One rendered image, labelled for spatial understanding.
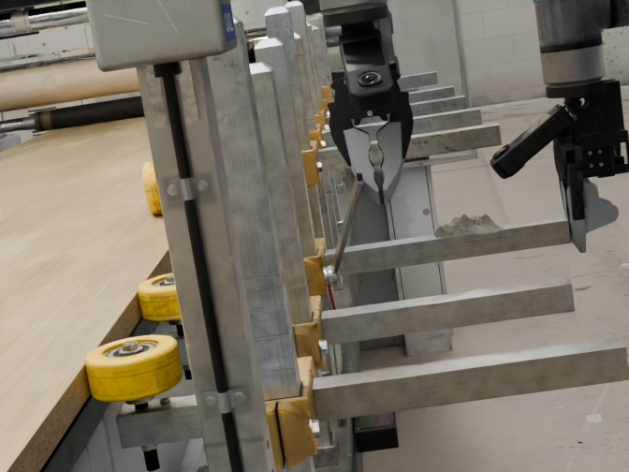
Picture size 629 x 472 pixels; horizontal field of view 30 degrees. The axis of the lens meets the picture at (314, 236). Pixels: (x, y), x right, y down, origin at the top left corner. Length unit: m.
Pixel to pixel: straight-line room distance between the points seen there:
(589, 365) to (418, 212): 2.79
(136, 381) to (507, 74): 9.16
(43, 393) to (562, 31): 0.78
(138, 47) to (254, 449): 0.24
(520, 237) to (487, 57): 8.57
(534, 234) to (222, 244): 0.87
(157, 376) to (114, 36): 0.42
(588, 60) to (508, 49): 8.60
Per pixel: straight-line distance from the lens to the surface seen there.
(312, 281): 1.42
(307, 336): 1.18
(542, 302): 1.25
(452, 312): 1.24
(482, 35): 10.03
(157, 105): 0.65
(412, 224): 3.79
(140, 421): 1.02
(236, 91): 0.91
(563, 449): 3.04
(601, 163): 1.48
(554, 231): 1.50
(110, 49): 0.64
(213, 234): 0.66
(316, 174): 1.65
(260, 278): 0.93
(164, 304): 1.23
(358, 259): 1.48
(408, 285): 3.83
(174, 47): 0.63
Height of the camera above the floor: 1.17
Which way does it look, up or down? 11 degrees down
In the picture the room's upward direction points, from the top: 9 degrees counter-clockwise
